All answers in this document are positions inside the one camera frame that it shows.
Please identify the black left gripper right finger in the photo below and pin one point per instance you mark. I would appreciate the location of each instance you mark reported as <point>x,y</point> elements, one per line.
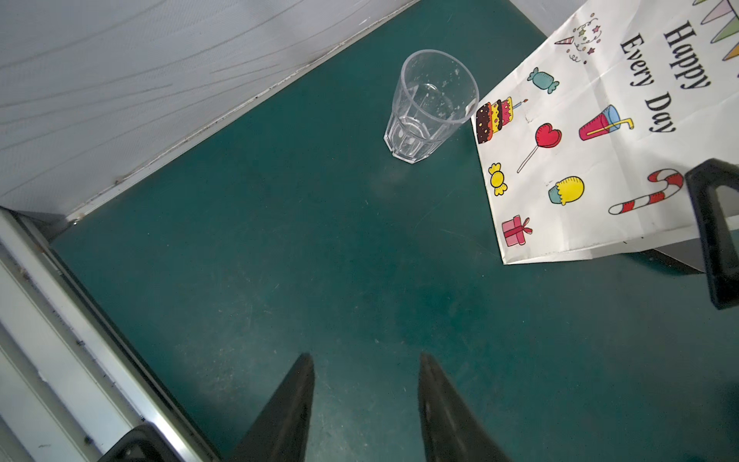
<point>450,431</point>

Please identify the white printed paper bag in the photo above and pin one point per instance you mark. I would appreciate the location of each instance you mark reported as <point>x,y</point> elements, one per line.
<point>586,146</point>

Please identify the clear glass tumbler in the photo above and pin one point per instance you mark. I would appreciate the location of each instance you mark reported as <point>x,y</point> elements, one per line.
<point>435,95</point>

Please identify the green felt table mat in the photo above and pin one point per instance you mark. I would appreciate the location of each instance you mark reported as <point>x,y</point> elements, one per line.
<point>294,229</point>

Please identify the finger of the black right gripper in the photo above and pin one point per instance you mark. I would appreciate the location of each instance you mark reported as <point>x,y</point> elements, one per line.
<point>720,254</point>

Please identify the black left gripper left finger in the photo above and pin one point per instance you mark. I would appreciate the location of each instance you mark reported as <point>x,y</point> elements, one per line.
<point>281,430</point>

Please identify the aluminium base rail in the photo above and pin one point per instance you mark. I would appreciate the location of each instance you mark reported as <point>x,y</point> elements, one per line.
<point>71,390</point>

